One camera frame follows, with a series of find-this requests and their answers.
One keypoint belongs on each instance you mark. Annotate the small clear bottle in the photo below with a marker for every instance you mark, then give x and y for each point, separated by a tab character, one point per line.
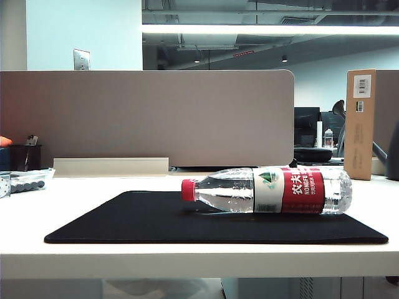
328	137

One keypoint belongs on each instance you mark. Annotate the silver wall switch plate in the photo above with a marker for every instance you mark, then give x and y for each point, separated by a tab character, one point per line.
81	59

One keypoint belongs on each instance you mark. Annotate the tall brown cardboard box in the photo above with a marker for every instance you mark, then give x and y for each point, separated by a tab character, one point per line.
358	124

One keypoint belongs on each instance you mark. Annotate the beige desk divider panel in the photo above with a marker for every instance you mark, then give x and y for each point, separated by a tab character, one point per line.
156	118

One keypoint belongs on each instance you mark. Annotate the black round cushion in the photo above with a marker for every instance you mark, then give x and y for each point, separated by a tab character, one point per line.
313	154

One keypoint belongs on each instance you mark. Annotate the white cylinder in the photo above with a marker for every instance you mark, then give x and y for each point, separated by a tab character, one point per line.
319	134

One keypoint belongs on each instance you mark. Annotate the orange object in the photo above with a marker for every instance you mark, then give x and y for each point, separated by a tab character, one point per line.
4	141

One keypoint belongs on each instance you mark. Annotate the clear red-label water bottle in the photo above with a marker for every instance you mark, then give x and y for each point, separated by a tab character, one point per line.
299	193

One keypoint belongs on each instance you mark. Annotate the black computer monitor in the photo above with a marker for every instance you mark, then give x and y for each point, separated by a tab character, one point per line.
307	126

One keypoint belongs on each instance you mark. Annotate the black mouse pad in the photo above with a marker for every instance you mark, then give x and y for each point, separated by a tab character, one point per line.
156	221

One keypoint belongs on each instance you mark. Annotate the black pen holder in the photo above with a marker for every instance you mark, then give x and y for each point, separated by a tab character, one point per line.
26	157

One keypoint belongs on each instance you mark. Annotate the grey office chair headrest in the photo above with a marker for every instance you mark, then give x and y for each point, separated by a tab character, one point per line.
338	109

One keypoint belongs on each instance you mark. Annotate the bag of black discs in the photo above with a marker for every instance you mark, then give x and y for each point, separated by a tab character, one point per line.
26	183

